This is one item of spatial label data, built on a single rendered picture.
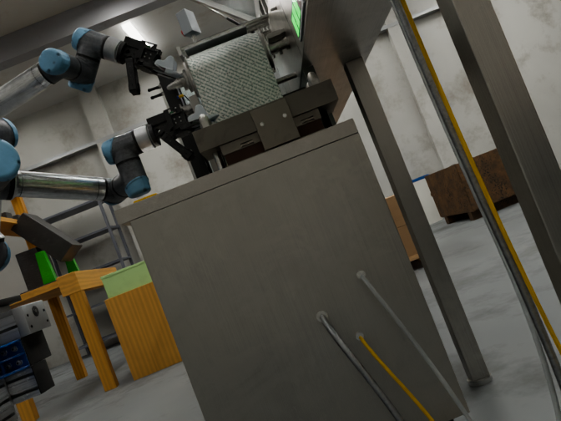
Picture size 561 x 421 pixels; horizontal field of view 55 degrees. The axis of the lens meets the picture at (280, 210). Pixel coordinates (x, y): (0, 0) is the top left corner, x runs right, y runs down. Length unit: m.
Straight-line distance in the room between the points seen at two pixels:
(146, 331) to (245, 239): 3.41
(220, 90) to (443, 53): 8.08
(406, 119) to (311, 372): 7.99
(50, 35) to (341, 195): 6.14
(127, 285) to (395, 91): 5.97
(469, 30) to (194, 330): 0.93
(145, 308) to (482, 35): 4.06
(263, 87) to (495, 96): 0.90
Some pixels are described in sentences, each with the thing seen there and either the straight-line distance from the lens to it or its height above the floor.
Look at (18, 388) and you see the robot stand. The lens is 1.87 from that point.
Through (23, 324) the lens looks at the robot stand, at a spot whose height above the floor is 0.72.
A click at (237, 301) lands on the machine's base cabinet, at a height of 0.57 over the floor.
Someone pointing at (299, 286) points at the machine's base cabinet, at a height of 0.55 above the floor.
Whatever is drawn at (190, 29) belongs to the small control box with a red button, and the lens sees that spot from 2.39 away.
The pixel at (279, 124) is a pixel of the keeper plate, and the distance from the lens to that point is 1.44.
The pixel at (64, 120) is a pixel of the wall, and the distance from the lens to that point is 9.83.
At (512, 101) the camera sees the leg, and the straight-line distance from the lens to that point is 0.96.
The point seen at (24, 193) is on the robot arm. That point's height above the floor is 1.06.
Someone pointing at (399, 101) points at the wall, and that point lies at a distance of 9.25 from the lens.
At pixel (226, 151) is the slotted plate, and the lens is 1.47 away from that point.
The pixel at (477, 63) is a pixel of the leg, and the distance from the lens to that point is 0.96.
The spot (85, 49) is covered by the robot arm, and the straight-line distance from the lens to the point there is 1.86.
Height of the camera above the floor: 0.69
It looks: 2 degrees up
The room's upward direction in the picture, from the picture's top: 21 degrees counter-clockwise
